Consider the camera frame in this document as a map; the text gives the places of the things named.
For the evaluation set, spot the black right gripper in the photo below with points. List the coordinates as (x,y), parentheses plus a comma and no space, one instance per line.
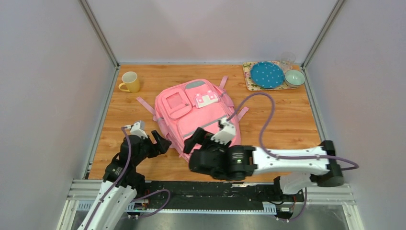
(197,138)

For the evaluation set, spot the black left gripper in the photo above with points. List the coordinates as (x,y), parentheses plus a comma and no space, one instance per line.
(161,145)

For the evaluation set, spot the pink student backpack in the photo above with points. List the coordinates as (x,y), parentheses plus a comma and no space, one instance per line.
(181,109)

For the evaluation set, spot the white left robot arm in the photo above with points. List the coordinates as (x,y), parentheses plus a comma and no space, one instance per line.
(121,183)

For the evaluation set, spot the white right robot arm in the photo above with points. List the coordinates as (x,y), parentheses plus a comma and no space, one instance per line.
(305,167)

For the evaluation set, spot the yellow mug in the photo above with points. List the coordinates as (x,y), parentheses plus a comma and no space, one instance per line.
(130,82)

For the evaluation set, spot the floral placemat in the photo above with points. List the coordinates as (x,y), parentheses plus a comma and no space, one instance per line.
(251,86)

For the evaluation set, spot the blue polka dot plate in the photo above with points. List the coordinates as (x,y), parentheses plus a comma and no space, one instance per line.
(267,75)

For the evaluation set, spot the pale green bowl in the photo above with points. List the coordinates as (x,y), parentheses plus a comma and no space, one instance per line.
(294,78)

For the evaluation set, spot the clear drinking glass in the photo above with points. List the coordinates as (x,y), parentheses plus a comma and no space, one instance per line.
(287,59)

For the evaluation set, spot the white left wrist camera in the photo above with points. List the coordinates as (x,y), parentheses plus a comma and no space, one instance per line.
(137,129)

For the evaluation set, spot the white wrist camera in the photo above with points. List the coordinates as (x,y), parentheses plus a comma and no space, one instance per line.
(137,129)
(227,131)

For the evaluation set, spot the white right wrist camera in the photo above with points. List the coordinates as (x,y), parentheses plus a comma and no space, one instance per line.
(227,131)

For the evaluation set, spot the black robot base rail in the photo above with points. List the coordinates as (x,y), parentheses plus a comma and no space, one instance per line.
(211,196)

